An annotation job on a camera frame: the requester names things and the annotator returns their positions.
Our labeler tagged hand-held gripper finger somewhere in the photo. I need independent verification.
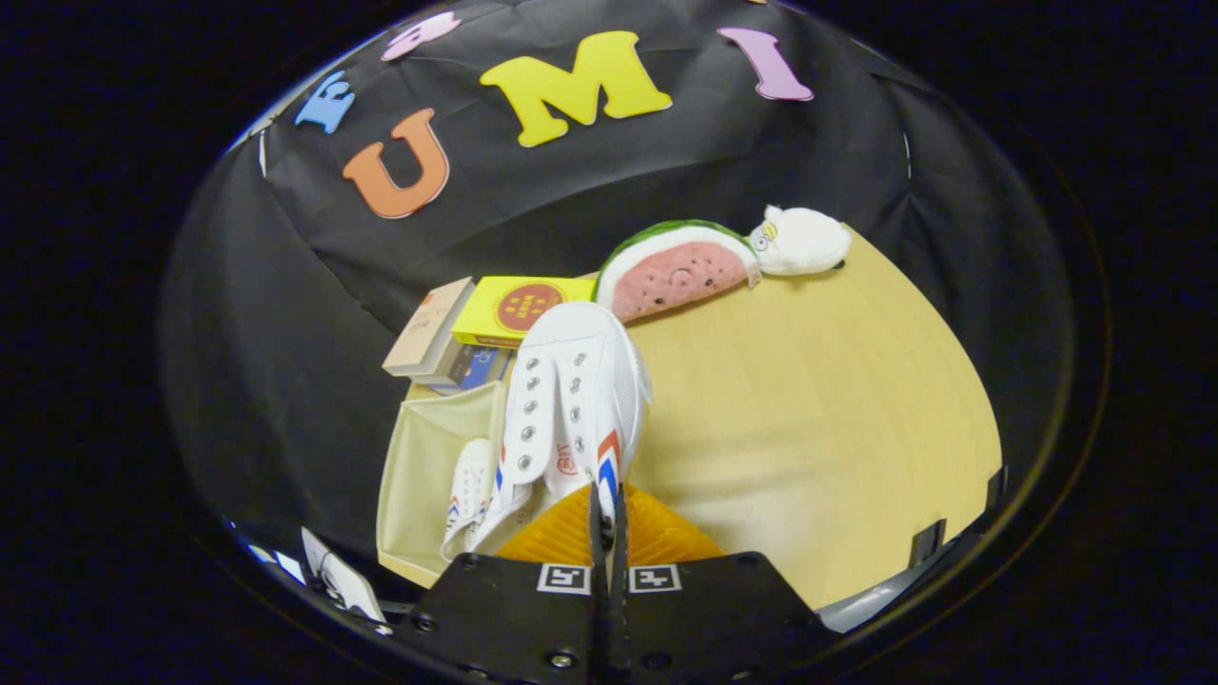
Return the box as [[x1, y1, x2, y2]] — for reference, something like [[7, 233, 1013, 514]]
[[390, 480, 610, 685], [612, 483, 838, 685]]

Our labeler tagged white striped sneaker shoe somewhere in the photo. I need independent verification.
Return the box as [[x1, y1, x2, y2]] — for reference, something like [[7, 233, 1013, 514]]
[[473, 301, 655, 558], [441, 438, 505, 562]]

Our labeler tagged cream fabric storage box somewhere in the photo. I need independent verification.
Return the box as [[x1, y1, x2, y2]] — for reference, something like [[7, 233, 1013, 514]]
[[376, 379, 515, 589]]

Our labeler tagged yellow box with red label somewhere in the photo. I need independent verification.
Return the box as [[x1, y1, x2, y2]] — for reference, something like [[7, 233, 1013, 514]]
[[451, 276, 599, 349]]

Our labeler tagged blue book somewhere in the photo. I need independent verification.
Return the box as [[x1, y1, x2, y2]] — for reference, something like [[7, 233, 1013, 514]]
[[457, 344, 515, 391]]

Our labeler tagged white book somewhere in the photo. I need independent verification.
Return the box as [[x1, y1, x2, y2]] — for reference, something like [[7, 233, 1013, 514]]
[[411, 319, 479, 386]]

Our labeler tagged beige book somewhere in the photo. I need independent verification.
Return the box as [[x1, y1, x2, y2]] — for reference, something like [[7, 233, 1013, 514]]
[[383, 277, 475, 378]]

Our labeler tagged watermelon slice plush toy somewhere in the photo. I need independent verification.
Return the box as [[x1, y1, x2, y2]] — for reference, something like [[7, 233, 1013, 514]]
[[595, 221, 762, 323]]

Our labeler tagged white plush toy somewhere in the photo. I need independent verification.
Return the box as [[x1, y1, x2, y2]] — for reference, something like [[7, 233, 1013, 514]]
[[747, 205, 853, 277]]

